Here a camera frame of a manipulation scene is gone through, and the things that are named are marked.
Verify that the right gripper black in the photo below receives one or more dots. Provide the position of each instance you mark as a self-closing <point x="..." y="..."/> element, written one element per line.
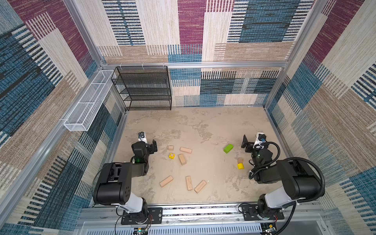
<point x="248" y="145"/>

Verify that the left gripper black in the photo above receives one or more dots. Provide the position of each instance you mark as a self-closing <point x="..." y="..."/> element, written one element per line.
<point x="151" y="147"/>

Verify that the green wood block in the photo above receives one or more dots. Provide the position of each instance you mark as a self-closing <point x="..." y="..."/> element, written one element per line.
<point x="228" y="148"/>

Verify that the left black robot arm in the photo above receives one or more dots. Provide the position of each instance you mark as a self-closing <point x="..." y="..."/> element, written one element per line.
<point x="114" y="184"/>

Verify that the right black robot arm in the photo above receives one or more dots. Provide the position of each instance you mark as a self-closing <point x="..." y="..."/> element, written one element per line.
<point x="302" y="180"/>

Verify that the yellow cube block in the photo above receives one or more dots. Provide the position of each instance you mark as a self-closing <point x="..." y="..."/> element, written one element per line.
<point x="171" y="155"/>

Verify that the wood block centre angled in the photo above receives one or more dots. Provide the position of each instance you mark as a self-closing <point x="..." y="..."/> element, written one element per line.
<point x="182" y="159"/>

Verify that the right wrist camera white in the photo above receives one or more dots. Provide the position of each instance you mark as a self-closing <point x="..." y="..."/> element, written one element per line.
<point x="260" y="141"/>

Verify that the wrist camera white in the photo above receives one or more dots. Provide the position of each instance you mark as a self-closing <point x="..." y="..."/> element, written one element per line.
<point x="260" y="141"/>
<point x="142" y="137"/>

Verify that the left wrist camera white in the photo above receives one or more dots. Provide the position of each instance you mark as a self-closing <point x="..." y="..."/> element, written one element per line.
<point x="142" y="137"/>

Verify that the black wire shelf rack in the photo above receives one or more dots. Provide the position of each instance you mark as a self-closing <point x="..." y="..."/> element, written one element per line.
<point x="143" y="88"/>

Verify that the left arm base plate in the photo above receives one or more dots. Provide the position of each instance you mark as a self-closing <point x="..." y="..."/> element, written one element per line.
<point x="151" y="215"/>

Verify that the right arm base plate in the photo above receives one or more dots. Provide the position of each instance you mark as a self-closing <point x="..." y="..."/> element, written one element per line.
<point x="253" y="212"/>

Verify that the white wire mesh basket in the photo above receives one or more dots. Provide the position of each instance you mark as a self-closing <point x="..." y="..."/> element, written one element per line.
<point x="85" y="111"/>

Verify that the aluminium mounting rail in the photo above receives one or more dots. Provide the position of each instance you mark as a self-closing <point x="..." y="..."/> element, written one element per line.
<point x="204" y="219"/>

